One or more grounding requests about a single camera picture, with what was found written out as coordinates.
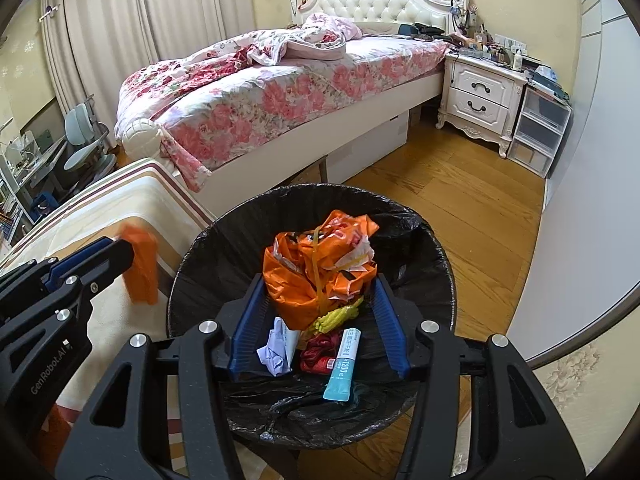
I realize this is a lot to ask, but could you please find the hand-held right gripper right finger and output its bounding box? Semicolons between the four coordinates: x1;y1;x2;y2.
372;276;586;480

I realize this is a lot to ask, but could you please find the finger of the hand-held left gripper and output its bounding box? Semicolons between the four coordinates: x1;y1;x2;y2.
0;239;137;361
0;241;113;318

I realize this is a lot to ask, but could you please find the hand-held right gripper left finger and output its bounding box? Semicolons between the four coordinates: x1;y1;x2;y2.
55;272;271;480

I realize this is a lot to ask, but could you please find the white paper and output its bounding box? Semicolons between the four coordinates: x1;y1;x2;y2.
256;316;301;376

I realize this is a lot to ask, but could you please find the orange plastic bag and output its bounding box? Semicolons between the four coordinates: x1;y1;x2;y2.
263;209;379;331

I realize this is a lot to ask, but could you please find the blue and white pouch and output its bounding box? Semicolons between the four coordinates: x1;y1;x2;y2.
322;327;362;403

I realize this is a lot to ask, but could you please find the red wrapper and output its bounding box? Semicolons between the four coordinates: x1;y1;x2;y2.
300;332;342;375

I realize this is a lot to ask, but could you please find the trash bin with black bag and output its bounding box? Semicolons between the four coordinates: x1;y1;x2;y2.
167;184;457;448

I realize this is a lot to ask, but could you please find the blue plastic stool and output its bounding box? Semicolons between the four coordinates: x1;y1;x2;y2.
30;192;58;223

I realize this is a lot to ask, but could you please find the beige striped blanket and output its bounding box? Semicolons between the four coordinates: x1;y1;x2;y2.
0;157;218;480

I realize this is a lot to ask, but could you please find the bookshelf with books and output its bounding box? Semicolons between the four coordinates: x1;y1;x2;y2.
0;175;26;246

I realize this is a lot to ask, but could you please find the grey study desk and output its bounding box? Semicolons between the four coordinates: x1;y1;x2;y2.
0;130;68;201

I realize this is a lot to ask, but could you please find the grey ergonomic desk chair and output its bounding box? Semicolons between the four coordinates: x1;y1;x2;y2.
60;102;113;191

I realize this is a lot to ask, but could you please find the white storage box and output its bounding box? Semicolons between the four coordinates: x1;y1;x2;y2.
325;110;411;186

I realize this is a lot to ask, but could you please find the pink floral quilt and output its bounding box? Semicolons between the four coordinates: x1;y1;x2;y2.
114;30;451;193

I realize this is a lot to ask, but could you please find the beige pleated curtain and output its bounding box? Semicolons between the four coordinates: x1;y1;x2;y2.
40;0;156;126
142;0;261;63

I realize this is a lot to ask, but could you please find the clear plastic drawer unit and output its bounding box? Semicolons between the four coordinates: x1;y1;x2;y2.
506;87;572;178

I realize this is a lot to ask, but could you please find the white carved nightstand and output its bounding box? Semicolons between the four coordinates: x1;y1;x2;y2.
436;52;528;158

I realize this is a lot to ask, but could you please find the white sliding wardrobe door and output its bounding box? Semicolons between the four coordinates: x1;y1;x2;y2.
507;0;640;361

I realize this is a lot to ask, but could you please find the cluster of small bottles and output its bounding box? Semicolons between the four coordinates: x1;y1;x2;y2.
450;20;571;96

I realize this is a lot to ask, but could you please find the dark bag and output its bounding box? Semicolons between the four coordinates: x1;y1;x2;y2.
397;22;446;41

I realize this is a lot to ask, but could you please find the pink crumpled blanket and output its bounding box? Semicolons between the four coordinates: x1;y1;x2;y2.
285;11;363;61

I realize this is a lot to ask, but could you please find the white tufted bed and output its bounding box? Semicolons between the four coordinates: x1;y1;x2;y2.
114;0;471;216

